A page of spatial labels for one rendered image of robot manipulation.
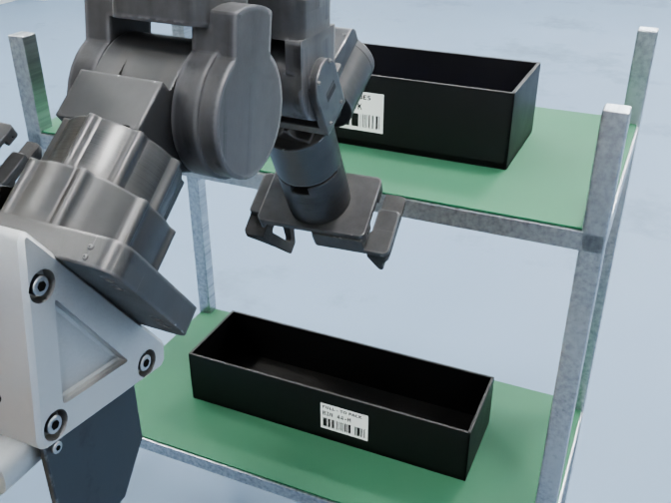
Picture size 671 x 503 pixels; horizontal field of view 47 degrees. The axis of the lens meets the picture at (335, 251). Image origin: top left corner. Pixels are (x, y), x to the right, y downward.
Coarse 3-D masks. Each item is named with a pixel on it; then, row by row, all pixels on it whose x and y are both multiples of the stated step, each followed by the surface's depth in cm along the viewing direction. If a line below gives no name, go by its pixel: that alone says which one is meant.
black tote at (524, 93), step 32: (384, 64) 129; (416, 64) 126; (448, 64) 124; (480, 64) 122; (512, 64) 120; (384, 96) 113; (416, 96) 111; (448, 96) 109; (480, 96) 107; (512, 96) 105; (352, 128) 118; (384, 128) 115; (416, 128) 113; (448, 128) 111; (480, 128) 109; (512, 128) 108; (448, 160) 113; (480, 160) 111
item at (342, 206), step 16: (336, 176) 65; (352, 176) 71; (368, 176) 71; (272, 192) 72; (288, 192) 66; (304, 192) 65; (320, 192) 65; (336, 192) 66; (352, 192) 70; (368, 192) 70; (272, 208) 71; (288, 208) 70; (304, 208) 67; (320, 208) 67; (336, 208) 68; (352, 208) 69; (368, 208) 69; (272, 224) 70; (288, 224) 70; (304, 224) 69; (320, 224) 69; (336, 224) 69; (352, 224) 68; (368, 224) 69
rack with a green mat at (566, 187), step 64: (640, 64) 123; (576, 128) 126; (192, 192) 172; (384, 192) 104; (448, 192) 104; (512, 192) 104; (576, 192) 104; (192, 320) 184; (576, 320) 100; (576, 384) 104; (192, 448) 147; (256, 448) 147; (320, 448) 147; (512, 448) 147
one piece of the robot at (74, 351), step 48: (0, 240) 34; (0, 288) 35; (48, 288) 36; (0, 336) 36; (48, 336) 36; (96, 336) 40; (144, 336) 43; (0, 384) 37; (48, 384) 37; (96, 384) 40; (0, 432) 38; (48, 432) 38
